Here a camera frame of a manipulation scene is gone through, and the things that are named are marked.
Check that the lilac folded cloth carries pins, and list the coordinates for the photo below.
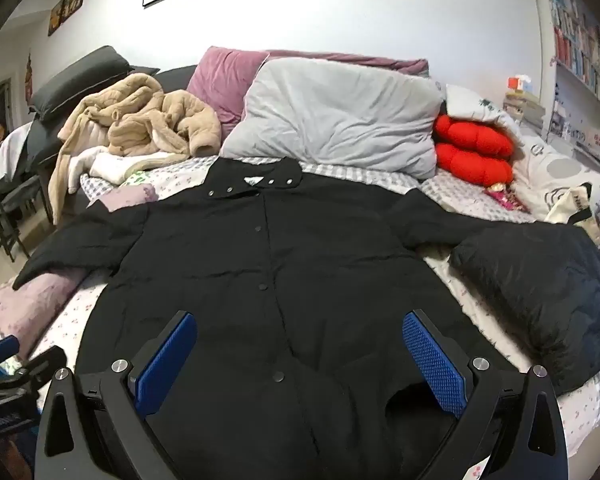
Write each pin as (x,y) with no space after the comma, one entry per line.
(127,197)

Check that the mauve quilt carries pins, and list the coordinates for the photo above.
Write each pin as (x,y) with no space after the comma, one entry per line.
(355,60)

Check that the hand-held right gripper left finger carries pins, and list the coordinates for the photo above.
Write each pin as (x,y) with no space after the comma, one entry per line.
(165,365)

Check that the colourful printed packet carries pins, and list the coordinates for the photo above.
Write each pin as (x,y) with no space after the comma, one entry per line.
(502,197)

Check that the dark grey pillow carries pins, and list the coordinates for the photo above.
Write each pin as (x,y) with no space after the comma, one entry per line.
(42,142)
(75,82)

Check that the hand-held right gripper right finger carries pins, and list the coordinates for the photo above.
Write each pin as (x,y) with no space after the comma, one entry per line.
(432,365)

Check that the mauve velvet pillow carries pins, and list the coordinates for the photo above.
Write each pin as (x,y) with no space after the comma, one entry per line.
(220,80)

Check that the white floral pillow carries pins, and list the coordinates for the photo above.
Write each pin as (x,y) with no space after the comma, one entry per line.
(475,102)

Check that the row of books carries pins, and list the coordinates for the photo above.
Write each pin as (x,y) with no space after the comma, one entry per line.
(580,35)

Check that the white bookshelf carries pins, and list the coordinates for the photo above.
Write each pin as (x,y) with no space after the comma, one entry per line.
(580,80)

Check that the white cloth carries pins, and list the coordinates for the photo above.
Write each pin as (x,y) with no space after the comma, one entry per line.
(12,150)

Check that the black long coat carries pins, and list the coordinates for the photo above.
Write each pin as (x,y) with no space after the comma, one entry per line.
(280,260)

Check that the red cushion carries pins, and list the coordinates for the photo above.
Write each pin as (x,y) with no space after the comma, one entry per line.
(470,145)

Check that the white fleece garment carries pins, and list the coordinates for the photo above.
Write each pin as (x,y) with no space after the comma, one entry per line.
(115,165)

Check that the cherry print bed sheet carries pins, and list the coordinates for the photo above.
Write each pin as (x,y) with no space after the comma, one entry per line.
(580,410)

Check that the black chair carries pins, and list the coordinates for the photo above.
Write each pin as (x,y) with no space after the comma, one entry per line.
(15,210)

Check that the beige fleece jacket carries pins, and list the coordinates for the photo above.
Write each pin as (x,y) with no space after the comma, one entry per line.
(140,115)

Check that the cream tote bag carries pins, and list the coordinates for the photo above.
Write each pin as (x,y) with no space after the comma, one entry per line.
(567,210)

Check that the pink floral pillow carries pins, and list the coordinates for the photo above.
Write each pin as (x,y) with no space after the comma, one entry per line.
(35,305)

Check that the white patterned pillow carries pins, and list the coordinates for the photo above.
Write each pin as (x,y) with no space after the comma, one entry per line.
(555,170)

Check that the stack of books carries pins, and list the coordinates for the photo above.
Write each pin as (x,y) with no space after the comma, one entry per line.
(525,105)

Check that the red wall hanging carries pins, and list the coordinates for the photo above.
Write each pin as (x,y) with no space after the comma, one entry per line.
(29,80)

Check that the dark wall sign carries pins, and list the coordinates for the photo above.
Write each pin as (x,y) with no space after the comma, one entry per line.
(67,7)

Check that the black quilted jacket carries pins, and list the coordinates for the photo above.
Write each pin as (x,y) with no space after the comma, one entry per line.
(540,285)

